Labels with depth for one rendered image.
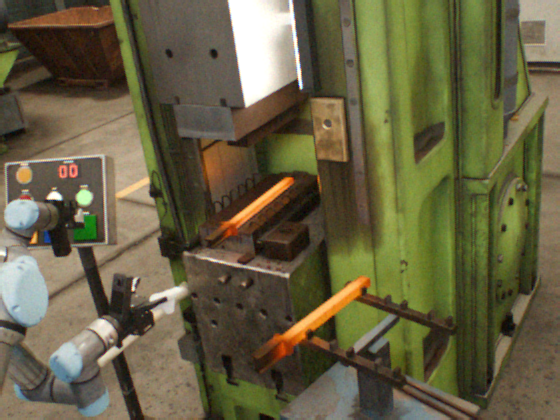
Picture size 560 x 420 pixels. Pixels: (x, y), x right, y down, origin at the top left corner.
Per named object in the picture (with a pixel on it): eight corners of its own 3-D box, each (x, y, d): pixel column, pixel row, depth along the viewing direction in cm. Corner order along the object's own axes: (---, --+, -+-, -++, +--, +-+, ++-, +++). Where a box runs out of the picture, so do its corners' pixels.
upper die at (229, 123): (236, 141, 174) (230, 107, 170) (178, 136, 184) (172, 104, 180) (311, 94, 205) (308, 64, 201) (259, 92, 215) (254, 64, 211)
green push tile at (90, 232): (96, 239, 199) (95, 215, 199) (73, 240, 200) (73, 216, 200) (98, 239, 201) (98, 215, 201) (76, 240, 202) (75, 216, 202)
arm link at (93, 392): (76, 394, 158) (64, 358, 153) (117, 397, 155) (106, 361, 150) (59, 417, 151) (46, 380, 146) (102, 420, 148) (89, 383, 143)
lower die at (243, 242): (255, 256, 189) (251, 230, 185) (201, 245, 199) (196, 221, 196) (323, 196, 220) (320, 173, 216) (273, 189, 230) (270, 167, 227)
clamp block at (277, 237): (291, 263, 183) (288, 243, 180) (265, 258, 187) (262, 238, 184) (311, 243, 192) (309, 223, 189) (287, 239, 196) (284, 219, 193)
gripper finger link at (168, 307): (187, 304, 165) (151, 315, 162) (182, 284, 163) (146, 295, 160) (190, 310, 162) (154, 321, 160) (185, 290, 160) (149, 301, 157)
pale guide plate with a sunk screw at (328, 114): (346, 162, 173) (340, 100, 165) (316, 159, 177) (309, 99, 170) (349, 159, 174) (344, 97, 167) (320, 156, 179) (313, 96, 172)
